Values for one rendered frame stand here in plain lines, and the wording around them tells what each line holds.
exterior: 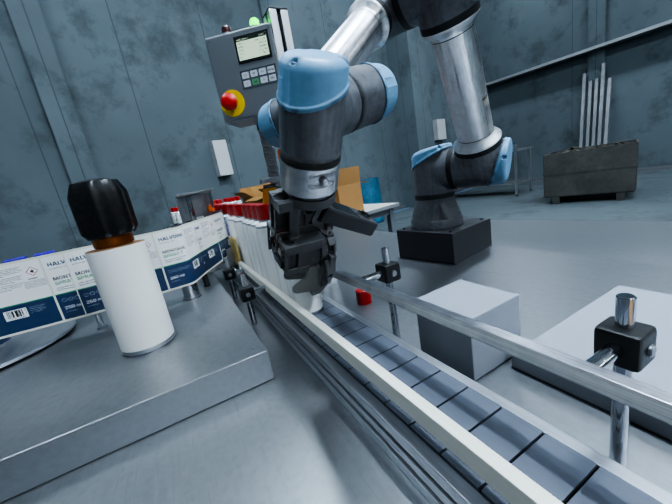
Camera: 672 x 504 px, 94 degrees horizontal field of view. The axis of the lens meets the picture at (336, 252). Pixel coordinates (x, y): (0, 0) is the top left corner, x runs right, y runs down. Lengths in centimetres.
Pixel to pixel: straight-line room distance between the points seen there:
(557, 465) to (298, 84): 39
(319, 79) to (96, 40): 560
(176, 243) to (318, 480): 63
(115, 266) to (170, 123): 512
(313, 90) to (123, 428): 47
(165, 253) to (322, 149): 57
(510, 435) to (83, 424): 48
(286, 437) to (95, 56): 563
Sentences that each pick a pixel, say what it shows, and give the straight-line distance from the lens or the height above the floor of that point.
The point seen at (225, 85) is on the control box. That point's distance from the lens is 88.
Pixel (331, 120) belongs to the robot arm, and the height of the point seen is 117.
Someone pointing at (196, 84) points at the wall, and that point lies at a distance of 595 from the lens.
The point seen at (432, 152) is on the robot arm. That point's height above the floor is 113.
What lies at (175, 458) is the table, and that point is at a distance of 49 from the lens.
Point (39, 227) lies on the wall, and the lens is 547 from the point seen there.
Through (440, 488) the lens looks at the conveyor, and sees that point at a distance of 33.
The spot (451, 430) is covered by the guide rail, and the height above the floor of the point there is 91.
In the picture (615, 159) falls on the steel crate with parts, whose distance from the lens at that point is 634.
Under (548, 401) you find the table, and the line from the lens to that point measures 46.
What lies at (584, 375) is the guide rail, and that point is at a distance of 29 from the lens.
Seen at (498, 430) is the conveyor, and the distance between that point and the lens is 35.
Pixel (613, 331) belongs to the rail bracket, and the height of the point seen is 97.
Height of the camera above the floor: 112
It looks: 14 degrees down
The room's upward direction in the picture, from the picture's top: 10 degrees counter-clockwise
